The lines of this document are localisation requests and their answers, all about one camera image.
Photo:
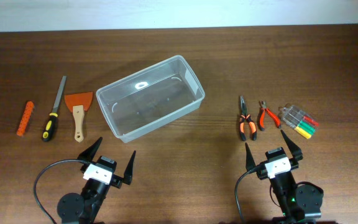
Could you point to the long-nose pliers orange-black handles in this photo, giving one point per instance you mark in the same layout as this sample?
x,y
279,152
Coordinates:
x,y
244,118

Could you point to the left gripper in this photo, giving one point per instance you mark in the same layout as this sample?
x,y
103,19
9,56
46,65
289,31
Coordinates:
x,y
117,181

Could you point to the file with yellow-black handle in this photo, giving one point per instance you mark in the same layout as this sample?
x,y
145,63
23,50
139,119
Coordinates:
x,y
51,124

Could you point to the orange perforated bit holder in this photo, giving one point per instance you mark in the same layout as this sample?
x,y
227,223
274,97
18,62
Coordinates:
x,y
29,107

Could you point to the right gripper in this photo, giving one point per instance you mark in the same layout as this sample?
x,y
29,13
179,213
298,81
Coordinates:
x,y
294,151

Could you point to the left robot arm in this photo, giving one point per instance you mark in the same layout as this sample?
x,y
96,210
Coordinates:
x,y
84,207

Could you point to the orange scraper with wooden handle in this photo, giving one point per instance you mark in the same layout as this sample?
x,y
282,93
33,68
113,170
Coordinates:
x,y
78,104

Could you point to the small red-handled cutter pliers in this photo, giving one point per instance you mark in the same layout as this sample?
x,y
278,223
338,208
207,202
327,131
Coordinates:
x,y
261,116

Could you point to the clear plastic storage box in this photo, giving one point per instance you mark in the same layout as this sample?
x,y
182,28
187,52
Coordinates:
x,y
150,98

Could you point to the clear case of mini screwdrivers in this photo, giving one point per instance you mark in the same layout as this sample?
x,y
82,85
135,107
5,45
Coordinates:
x,y
299,120

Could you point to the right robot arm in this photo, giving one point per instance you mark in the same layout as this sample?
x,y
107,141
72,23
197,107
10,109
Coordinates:
x,y
300,202

